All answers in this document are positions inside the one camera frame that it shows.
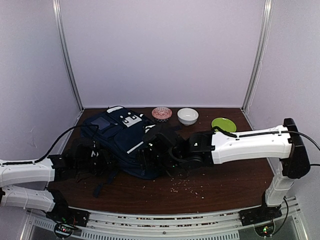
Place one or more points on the navy blue backpack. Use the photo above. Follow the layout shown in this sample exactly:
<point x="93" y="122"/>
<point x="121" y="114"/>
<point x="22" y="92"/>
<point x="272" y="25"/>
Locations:
<point x="119" y="132"/>

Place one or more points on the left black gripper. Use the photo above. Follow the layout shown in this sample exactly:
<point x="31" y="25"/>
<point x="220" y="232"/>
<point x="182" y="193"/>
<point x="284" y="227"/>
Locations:
<point x="106" y="165"/>

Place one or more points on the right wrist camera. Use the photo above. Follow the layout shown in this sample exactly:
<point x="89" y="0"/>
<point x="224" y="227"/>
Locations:
<point x="166" y="135"/>

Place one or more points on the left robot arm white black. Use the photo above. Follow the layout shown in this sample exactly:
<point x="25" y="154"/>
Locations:
<point x="53" y="168"/>

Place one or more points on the white ceramic bowl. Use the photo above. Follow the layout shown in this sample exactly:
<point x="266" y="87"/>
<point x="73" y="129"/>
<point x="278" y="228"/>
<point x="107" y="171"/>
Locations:
<point x="187" y="116"/>

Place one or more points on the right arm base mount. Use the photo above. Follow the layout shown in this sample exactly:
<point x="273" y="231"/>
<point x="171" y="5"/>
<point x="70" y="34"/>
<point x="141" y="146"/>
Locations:
<point x="262" y="218"/>

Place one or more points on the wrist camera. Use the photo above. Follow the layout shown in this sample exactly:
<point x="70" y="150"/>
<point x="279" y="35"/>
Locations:
<point x="166" y="135"/>
<point x="84" y="149"/>

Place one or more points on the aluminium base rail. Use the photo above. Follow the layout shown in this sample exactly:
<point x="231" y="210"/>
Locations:
<point x="219" y="225"/>

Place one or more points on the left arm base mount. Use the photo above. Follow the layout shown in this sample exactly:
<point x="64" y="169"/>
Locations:
<point x="67" y="220"/>

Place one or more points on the aluminium frame post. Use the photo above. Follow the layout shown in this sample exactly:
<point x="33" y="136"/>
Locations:
<point x="66" y="57"/>
<point x="261" y="47"/>

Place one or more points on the right aluminium frame post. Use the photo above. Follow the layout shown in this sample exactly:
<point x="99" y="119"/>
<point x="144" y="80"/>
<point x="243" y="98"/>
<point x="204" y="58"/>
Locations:
<point x="261" y="47"/>

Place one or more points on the green plate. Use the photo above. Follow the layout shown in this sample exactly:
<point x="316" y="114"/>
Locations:
<point x="224" y="124"/>

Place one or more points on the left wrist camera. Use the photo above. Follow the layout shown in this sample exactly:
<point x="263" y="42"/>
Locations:
<point x="84" y="149"/>

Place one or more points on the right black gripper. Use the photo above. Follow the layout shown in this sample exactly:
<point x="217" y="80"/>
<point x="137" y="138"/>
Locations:
<point x="145" y="162"/>

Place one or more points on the left aluminium frame post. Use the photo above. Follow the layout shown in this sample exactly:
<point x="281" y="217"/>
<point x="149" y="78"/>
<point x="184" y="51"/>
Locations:
<point x="66" y="57"/>

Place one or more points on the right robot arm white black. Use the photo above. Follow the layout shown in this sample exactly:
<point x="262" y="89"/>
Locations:
<point x="215" y="147"/>

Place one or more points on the red patterned bowl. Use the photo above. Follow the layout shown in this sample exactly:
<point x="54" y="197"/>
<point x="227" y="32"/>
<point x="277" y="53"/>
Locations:
<point x="161" y="114"/>

